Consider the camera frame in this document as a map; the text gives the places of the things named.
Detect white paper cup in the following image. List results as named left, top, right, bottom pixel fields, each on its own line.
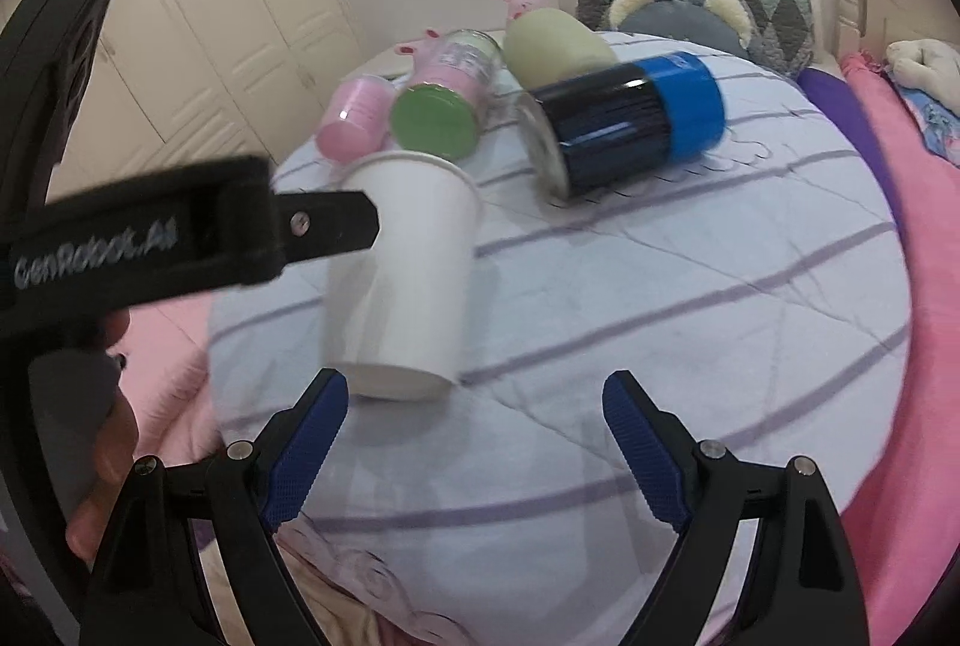
left=322, top=151, right=483, bottom=401

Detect pink plastic cup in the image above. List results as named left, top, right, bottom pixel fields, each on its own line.
left=316, top=76, right=397, bottom=164

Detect person's hand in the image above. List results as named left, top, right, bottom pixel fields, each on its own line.
left=65, top=306, right=142, bottom=565

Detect pink blanket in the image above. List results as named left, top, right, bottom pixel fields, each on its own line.
left=796, top=53, right=960, bottom=646

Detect green-lidded clear jar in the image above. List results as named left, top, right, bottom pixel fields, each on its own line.
left=389, top=29, right=503, bottom=162

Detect cream wardrobe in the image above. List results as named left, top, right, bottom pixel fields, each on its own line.
left=2, top=0, right=361, bottom=196

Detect black blue cylindrical can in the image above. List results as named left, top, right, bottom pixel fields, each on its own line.
left=516, top=52, right=726, bottom=201

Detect pale green plush toy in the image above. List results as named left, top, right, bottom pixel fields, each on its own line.
left=503, top=8, right=619, bottom=91

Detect white striped quilt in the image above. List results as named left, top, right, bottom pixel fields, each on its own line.
left=206, top=30, right=915, bottom=646

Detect grey bear plush pillow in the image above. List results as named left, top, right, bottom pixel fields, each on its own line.
left=605, top=0, right=815, bottom=77

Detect white plush toy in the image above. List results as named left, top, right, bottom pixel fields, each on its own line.
left=885, top=38, right=958, bottom=102

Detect cream wooden headboard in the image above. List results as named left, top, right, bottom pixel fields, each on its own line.
left=832, top=0, right=958, bottom=59

